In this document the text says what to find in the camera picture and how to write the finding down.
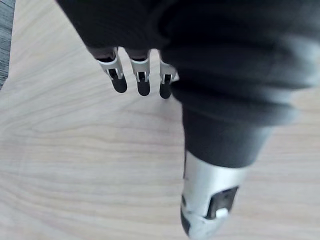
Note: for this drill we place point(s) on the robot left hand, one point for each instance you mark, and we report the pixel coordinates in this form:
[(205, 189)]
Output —
[(212, 75)]

